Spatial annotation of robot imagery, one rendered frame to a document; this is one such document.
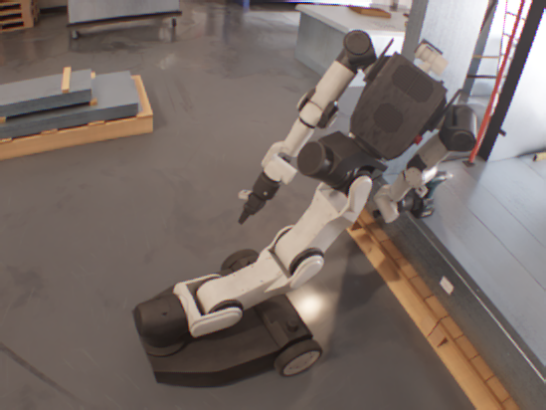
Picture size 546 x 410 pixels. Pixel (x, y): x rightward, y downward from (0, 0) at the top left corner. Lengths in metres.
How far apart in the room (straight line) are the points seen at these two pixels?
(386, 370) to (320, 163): 1.00
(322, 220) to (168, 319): 0.64
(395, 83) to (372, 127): 0.16
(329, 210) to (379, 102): 0.43
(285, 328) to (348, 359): 0.37
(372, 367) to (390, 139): 1.01
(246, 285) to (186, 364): 0.38
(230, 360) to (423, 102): 1.10
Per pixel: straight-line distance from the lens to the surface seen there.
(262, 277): 1.52
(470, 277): 1.78
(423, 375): 1.91
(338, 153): 1.28
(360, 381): 1.79
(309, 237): 1.47
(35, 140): 3.05
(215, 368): 1.53
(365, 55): 1.34
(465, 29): 2.03
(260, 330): 1.63
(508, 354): 1.78
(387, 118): 1.24
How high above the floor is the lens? 1.53
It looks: 39 degrees down
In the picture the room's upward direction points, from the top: 8 degrees clockwise
